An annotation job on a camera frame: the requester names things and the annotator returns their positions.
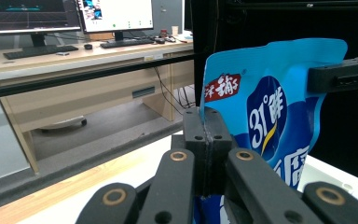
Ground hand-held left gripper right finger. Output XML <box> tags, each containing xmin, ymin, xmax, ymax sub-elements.
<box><xmin>204</xmin><ymin>106</ymin><xmax>233</xmax><ymax>198</ymax></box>

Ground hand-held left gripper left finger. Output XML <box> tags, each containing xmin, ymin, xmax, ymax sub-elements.
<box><xmin>171</xmin><ymin>106</ymin><xmax>209</xmax><ymax>198</ymax></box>

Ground blue snack pouch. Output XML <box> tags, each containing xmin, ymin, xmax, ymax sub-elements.
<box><xmin>192</xmin><ymin>37</ymin><xmax>350</xmax><ymax>224</ymax></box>

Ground black curtain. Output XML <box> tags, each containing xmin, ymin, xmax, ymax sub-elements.
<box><xmin>185</xmin><ymin>0</ymin><xmax>358</xmax><ymax>187</ymax></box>

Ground white table sheet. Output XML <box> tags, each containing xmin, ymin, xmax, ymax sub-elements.
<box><xmin>15</xmin><ymin>130</ymin><xmax>358</xmax><ymax>224</ymax></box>

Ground black keyboard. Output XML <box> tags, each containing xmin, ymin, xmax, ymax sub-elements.
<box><xmin>2</xmin><ymin>44</ymin><xmax>80</xmax><ymax>61</ymax></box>
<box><xmin>99</xmin><ymin>37</ymin><xmax>156</xmax><ymax>49</ymax></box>

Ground wooden office desk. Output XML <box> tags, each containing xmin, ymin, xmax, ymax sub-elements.
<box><xmin>0</xmin><ymin>29</ymin><xmax>198</xmax><ymax>175</ymax></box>

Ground low wheeled board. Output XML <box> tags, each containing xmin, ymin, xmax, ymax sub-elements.
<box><xmin>37</xmin><ymin>115</ymin><xmax>89</xmax><ymax>132</ymax></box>

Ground white-screen monitor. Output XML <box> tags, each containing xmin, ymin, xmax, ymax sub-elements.
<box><xmin>75</xmin><ymin>0</ymin><xmax>155</xmax><ymax>42</ymax></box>

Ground white cabinet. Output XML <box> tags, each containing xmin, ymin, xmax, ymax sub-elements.
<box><xmin>0</xmin><ymin>36</ymin><xmax>33</xmax><ymax>185</ymax></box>

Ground wide dark-screen monitor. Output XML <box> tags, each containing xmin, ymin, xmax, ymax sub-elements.
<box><xmin>0</xmin><ymin>0</ymin><xmax>82</xmax><ymax>49</ymax></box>

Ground black desk cables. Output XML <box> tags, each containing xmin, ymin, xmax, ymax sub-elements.
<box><xmin>153</xmin><ymin>65</ymin><xmax>197</xmax><ymax>117</ymax></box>

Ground black horizontal frame bar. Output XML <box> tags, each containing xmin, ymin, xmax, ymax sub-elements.
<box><xmin>0</xmin><ymin>52</ymin><xmax>198</xmax><ymax>102</ymax></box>

